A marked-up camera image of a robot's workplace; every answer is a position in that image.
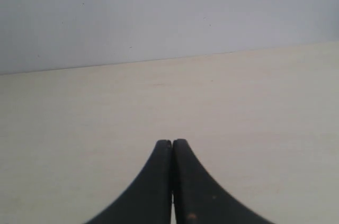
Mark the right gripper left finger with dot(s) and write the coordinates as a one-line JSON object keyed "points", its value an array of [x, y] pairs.
{"points": [[148, 199]]}

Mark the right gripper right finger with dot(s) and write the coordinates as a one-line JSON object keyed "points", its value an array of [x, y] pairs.
{"points": [[198, 198]]}

